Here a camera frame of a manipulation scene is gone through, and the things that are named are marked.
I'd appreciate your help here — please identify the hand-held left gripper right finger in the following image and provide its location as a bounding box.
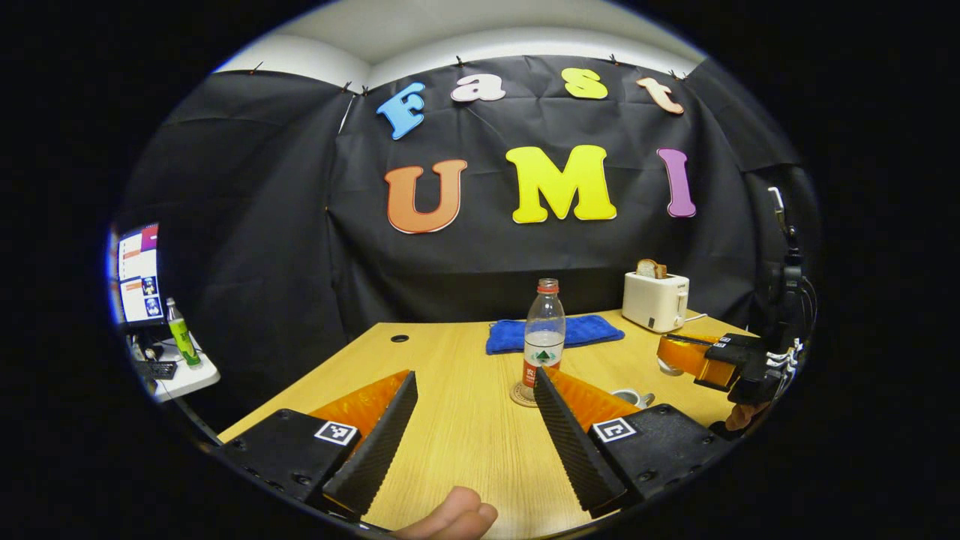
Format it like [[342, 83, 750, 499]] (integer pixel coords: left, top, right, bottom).
[[534, 365, 736, 518]]

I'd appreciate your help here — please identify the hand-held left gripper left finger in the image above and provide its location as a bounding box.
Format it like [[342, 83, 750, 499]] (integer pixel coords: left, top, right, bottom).
[[217, 369, 419, 520]]

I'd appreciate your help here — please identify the clear plastic water bottle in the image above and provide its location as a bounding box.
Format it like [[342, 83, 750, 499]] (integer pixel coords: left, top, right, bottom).
[[522, 278, 567, 398]]

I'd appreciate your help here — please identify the green drink bottle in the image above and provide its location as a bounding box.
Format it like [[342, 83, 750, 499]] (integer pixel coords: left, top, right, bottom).
[[166, 298, 202, 368]]

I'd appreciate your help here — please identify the white toaster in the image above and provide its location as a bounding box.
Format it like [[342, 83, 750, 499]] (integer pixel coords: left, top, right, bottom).
[[622, 271, 690, 333]]

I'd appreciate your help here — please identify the blue folded towel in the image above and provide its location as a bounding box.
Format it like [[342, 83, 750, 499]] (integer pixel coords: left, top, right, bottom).
[[486, 314, 626, 356]]

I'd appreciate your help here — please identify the small white side table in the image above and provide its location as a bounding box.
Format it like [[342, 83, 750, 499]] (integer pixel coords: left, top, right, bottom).
[[146, 341, 221, 404]]

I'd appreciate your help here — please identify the black backdrop cloth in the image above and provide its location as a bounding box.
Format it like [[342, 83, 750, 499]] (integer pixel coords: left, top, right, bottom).
[[112, 54, 822, 421]]

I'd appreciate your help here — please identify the computer monitor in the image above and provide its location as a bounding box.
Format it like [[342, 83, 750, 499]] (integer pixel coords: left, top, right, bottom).
[[112, 223, 166, 327]]

